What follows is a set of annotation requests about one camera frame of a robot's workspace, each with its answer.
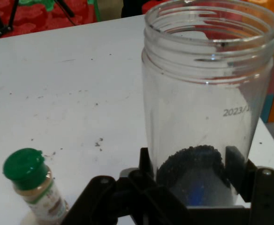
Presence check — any large red foam block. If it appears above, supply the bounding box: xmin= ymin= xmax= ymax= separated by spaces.
xmin=0 ymin=0 xmax=124 ymax=39

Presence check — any teal foam mat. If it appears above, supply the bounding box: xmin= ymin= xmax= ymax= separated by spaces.
xmin=259 ymin=93 xmax=274 ymax=123

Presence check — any spice bottle with green cap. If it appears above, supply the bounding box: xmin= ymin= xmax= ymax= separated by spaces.
xmin=2 ymin=147 xmax=70 ymax=225

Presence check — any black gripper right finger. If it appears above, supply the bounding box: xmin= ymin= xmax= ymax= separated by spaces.
xmin=225 ymin=145 xmax=274 ymax=225

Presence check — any clear jar with black seeds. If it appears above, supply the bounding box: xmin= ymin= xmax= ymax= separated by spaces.
xmin=141 ymin=0 xmax=274 ymax=209

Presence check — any green foam block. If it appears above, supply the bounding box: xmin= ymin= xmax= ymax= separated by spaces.
xmin=18 ymin=0 xmax=56 ymax=13

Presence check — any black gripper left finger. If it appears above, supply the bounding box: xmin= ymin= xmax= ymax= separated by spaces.
xmin=61 ymin=147 xmax=186 ymax=225

